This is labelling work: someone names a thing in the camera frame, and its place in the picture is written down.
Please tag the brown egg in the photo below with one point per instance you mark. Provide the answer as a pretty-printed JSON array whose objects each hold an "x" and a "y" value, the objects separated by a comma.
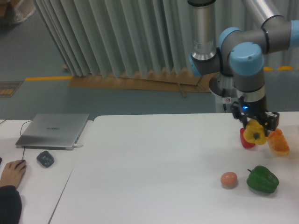
[{"x": 229, "y": 179}]

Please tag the brown cardboard sheet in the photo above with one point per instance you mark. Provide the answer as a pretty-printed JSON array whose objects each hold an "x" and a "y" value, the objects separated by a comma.
[{"x": 183, "y": 82}]

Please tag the red bell pepper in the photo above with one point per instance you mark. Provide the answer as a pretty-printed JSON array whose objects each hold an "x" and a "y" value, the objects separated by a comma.
[{"x": 245, "y": 144}]

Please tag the pale green folding curtain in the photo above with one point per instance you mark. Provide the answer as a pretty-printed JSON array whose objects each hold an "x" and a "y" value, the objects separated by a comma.
[{"x": 143, "y": 37}]

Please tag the yellow bell pepper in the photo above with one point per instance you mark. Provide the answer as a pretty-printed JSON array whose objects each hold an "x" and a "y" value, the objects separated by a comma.
[{"x": 254, "y": 133}]

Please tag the orange bread loaf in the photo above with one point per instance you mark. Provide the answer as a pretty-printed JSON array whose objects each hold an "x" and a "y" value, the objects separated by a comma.
[{"x": 277, "y": 143}]

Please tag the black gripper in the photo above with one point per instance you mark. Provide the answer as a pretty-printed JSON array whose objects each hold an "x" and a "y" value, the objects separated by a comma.
[{"x": 243, "y": 111}]

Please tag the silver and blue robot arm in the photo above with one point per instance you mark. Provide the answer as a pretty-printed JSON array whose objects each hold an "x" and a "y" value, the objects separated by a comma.
[{"x": 240, "y": 55}]

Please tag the silver closed laptop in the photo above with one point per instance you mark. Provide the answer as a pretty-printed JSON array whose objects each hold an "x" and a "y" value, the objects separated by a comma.
[{"x": 53, "y": 131}]

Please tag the bare person hand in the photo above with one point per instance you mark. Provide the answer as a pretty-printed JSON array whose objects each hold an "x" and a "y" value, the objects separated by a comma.
[{"x": 10, "y": 176}]

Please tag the green bell pepper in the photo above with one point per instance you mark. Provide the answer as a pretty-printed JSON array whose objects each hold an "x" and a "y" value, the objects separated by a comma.
[{"x": 262, "y": 179}]

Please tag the black sleeved forearm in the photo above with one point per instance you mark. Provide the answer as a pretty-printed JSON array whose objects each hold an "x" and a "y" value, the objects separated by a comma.
[{"x": 10, "y": 205}]

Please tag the black small controller device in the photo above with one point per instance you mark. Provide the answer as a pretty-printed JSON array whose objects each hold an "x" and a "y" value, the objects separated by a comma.
[{"x": 45, "y": 159}]

